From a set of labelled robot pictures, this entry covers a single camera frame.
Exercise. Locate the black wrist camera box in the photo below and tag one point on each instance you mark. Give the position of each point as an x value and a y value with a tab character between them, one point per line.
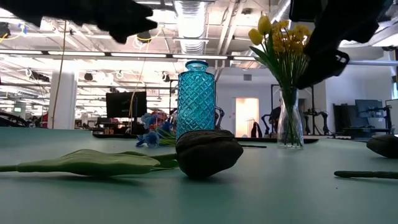
306	11

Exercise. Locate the black background robot arm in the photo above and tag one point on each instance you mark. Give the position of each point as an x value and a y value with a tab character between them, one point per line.
220	116

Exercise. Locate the black metal frame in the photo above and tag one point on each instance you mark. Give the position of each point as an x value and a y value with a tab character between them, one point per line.
312	109

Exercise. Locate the black monitor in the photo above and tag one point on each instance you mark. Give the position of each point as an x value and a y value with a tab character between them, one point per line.
124	104

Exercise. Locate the dark green flower stem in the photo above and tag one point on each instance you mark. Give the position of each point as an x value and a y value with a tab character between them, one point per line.
363	174

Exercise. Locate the dark blue artificial tulip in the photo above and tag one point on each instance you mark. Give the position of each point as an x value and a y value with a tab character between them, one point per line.
384	146

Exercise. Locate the yellow small-blossom flower bunch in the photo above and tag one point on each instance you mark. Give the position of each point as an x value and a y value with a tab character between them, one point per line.
284	43
303	31

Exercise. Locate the long ceiling light bar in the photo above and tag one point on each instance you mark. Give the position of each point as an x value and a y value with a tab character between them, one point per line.
140	55

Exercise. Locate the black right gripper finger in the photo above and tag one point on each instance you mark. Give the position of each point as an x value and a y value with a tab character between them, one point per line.
323	68

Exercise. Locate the black ceiling camera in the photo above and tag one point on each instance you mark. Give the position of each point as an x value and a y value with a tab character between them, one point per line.
144	35

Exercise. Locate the blue diamond-pattern glass vase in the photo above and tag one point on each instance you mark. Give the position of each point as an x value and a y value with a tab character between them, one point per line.
196	99

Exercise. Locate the yellow artificial tulip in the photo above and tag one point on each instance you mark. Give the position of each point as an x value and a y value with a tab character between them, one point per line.
264	25
255	36

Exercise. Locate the clear glass vase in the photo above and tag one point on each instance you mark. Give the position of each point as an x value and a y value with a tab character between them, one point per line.
290	133

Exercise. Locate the white pillar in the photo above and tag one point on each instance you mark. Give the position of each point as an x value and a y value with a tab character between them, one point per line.
63	102

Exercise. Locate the grey desk monitor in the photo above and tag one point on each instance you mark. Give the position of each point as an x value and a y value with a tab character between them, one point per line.
368	110

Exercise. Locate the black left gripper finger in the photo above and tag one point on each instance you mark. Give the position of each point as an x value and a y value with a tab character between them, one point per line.
130	29
138	11

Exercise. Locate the blue blossom flower bunch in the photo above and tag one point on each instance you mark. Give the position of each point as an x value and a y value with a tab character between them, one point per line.
151	139

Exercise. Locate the silver ribbed ceiling duct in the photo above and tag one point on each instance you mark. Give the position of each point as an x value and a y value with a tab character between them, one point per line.
190	25

